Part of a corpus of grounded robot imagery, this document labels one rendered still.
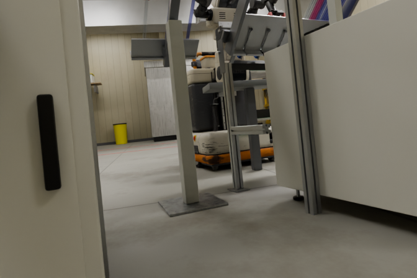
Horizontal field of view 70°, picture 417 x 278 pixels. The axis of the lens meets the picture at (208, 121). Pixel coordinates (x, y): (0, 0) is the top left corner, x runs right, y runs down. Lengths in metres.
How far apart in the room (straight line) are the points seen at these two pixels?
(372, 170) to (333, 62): 0.35
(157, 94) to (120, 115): 1.91
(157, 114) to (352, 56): 7.21
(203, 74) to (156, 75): 5.65
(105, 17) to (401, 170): 6.06
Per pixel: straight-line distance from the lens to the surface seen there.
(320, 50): 1.07
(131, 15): 6.48
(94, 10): 6.58
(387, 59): 0.92
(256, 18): 1.56
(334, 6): 1.06
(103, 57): 9.79
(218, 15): 2.38
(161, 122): 7.97
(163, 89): 8.04
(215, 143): 2.12
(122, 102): 9.51
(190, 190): 1.31
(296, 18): 1.12
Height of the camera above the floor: 0.35
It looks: level
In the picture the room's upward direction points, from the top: 6 degrees counter-clockwise
